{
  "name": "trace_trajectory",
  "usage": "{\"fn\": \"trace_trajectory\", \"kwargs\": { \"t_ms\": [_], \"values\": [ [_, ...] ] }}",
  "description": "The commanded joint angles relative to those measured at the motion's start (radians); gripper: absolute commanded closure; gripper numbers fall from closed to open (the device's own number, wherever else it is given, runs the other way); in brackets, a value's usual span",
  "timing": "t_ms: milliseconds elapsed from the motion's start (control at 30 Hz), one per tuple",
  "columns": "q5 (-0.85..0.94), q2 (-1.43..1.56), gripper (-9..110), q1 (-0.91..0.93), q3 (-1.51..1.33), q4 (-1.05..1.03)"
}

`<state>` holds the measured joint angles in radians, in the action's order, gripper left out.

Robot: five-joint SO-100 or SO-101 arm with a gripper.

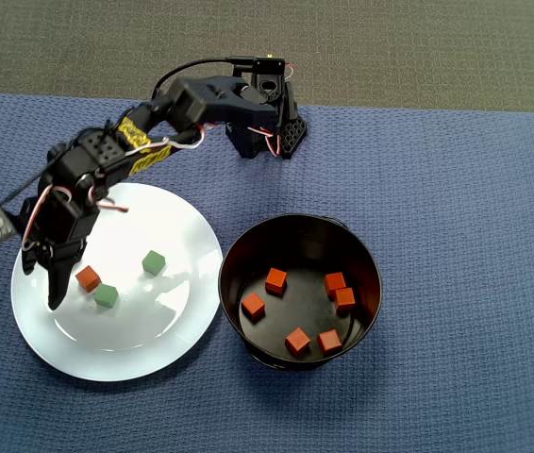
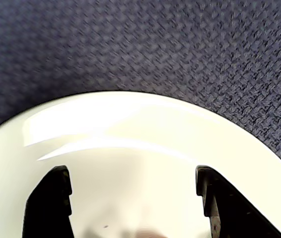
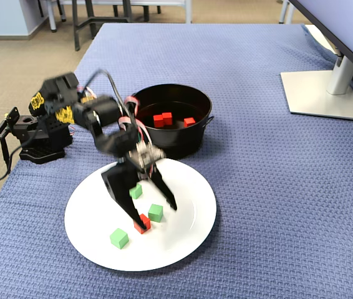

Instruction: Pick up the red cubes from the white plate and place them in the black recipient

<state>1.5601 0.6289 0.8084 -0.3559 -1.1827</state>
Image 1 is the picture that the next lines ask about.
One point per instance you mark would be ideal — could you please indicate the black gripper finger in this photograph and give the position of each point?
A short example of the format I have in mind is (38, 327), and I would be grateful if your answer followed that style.
(58, 288)
(30, 262)

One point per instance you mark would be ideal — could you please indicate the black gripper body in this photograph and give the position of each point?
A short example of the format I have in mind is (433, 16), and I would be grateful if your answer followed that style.
(58, 259)

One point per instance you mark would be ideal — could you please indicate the red cube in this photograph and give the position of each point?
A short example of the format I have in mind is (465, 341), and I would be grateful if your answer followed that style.
(329, 341)
(297, 341)
(88, 278)
(253, 307)
(334, 283)
(276, 281)
(345, 299)

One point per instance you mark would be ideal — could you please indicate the green cube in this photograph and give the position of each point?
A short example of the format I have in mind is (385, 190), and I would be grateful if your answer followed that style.
(106, 295)
(153, 262)

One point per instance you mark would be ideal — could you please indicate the white round plate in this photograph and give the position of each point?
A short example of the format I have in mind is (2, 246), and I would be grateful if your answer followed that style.
(154, 340)

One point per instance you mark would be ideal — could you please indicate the black metal bucket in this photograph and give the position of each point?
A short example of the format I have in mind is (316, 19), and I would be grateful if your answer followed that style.
(295, 245)

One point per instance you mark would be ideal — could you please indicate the blue woven table cloth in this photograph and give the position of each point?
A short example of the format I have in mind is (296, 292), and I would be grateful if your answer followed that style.
(437, 236)

